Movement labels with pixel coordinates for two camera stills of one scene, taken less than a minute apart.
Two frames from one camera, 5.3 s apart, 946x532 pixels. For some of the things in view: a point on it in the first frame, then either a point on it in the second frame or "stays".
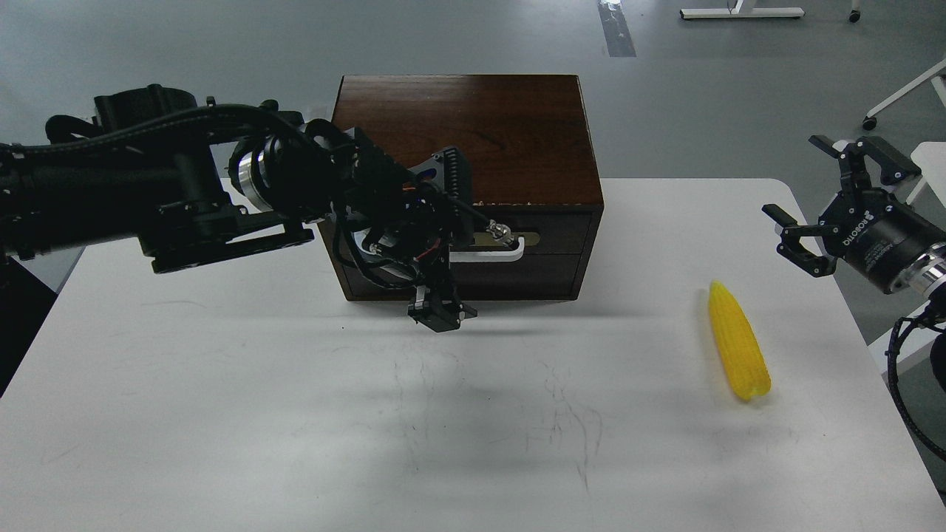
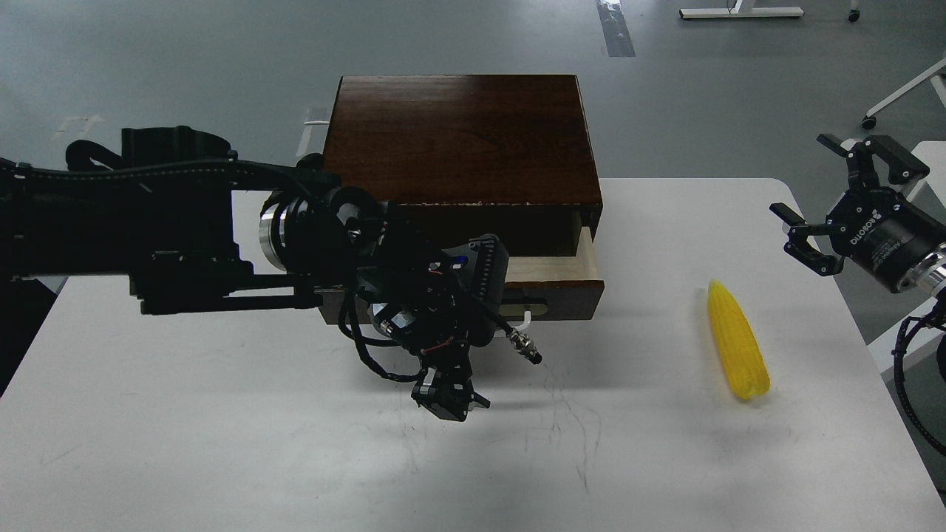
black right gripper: (881, 238) stays
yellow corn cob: (738, 340) stays
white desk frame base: (734, 10) stays
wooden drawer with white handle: (538, 232) → (545, 288)
